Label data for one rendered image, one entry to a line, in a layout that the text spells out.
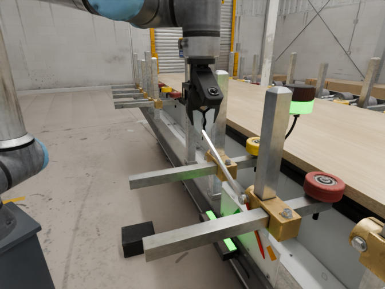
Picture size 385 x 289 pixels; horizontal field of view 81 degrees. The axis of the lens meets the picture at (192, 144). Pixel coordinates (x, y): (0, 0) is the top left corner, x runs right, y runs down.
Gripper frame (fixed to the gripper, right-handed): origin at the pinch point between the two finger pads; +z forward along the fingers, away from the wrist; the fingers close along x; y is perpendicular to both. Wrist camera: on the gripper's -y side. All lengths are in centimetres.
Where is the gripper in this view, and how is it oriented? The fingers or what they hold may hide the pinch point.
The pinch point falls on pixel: (202, 136)
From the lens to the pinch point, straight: 61.9
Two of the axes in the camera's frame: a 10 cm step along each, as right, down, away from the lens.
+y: -3.4, -3.6, 8.7
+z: 0.0, 9.2, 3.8
